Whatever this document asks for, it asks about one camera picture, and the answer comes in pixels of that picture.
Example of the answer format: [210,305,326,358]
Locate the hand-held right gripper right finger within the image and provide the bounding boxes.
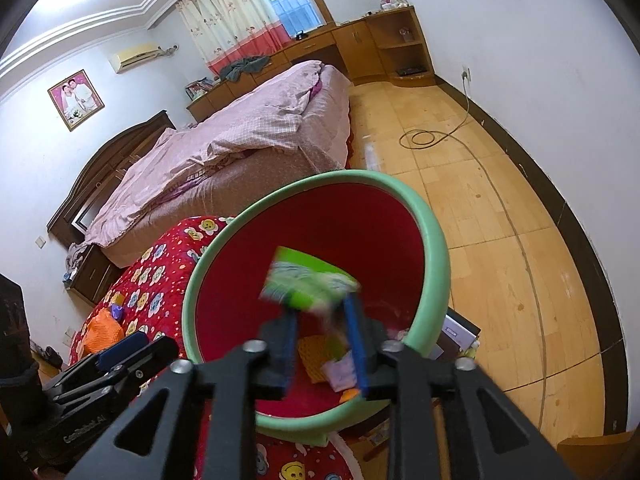
[344,292,581,480]

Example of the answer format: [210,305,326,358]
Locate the row of books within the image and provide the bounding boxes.
[185,77,217,101]

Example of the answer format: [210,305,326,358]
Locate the floor cable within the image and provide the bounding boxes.
[397,72,546,396]

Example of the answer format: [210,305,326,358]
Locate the dark green cloth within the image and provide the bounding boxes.
[220,55,271,82]

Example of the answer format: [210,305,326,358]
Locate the pile of clothes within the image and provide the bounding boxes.
[65,242,91,273]

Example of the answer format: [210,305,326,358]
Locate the bed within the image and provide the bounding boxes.
[85,60,351,268]

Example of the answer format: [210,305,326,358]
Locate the framed wall photo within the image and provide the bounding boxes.
[47,69,106,132]

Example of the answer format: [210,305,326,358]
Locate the pink quilt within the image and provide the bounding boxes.
[85,60,323,248]

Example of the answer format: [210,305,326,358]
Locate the wall air conditioner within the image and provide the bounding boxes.
[111,42,163,74]

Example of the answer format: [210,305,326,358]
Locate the orange mesh bag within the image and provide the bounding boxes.
[82,307,126,358]

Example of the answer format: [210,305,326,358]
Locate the person's left forearm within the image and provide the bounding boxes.
[0,274,41,411]

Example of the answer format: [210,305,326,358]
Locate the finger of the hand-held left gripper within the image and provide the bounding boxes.
[50,336,179,408]
[42,332,149,393]

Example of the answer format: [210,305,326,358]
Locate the green snack packet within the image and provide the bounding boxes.
[257,246,362,321]

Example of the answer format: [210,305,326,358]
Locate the red bin with green rim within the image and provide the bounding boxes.
[181,170,451,447]

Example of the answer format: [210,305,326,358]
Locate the white crumpled paper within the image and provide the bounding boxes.
[320,355,357,391]

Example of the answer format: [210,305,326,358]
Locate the black charger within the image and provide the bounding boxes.
[34,345,63,368]

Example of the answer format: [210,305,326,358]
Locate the cream and red curtain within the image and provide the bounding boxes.
[175,0,292,77]

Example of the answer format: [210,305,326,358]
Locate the dark wooden headboard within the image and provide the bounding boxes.
[47,110,176,247]

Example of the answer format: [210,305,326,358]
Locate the dark wooden nightstand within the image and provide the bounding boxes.
[62,245,123,306]

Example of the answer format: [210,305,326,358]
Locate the dark box with white label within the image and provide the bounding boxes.
[437,307,482,361]

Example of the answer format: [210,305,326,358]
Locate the wooden desk cabinet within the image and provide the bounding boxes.
[186,5,436,123]

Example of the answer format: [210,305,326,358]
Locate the red flower printed blanket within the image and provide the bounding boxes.
[67,215,351,480]

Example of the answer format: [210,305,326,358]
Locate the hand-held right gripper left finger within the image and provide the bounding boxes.
[65,310,301,480]

